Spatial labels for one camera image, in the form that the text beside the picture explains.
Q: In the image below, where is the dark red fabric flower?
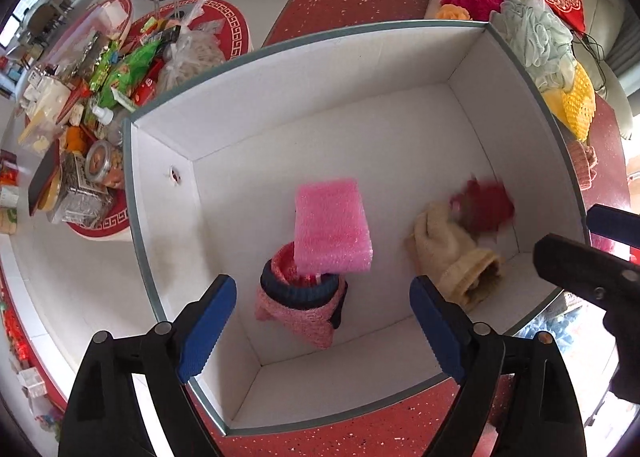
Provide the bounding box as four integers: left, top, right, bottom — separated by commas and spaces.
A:
449, 178, 515, 237

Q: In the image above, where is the pink foam sponge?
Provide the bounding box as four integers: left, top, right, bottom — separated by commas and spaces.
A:
294, 178, 373, 275

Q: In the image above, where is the light blue fluffy cloth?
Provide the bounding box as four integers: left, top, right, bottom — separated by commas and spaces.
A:
516, 298, 577, 352

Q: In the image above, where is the beige knitted hat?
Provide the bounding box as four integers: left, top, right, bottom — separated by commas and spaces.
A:
405, 201, 502, 312

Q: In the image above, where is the pink ribbed knitted hat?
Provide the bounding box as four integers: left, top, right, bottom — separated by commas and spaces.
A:
567, 140, 598, 190

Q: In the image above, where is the pink navy knitted hat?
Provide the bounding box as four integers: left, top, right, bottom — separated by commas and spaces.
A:
255, 243, 348, 350

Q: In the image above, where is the yellow knitted item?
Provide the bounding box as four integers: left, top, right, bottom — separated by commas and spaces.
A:
542, 62, 596, 142

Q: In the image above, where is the large white storage box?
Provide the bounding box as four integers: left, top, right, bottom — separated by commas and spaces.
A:
124, 20, 589, 435

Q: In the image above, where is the glass square jar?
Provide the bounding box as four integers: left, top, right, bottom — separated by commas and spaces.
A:
47, 152, 115, 229

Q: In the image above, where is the clear jar of nuts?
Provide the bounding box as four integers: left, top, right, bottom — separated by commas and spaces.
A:
85, 140, 125, 189

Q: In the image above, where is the light green bath pouf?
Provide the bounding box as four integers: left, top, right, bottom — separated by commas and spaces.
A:
490, 0, 577, 93

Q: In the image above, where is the white spray bottle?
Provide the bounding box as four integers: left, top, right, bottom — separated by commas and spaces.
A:
91, 105, 127, 138

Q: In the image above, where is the orange fabric flower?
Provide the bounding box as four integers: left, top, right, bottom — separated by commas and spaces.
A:
435, 4, 472, 21

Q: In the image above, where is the green snack packet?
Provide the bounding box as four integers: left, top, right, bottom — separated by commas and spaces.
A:
91, 40, 163, 109

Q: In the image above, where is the bag of peanuts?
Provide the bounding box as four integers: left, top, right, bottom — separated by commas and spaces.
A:
157, 0, 226, 94

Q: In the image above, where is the black cable on sofa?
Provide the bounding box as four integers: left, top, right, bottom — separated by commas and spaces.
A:
572, 31, 614, 98

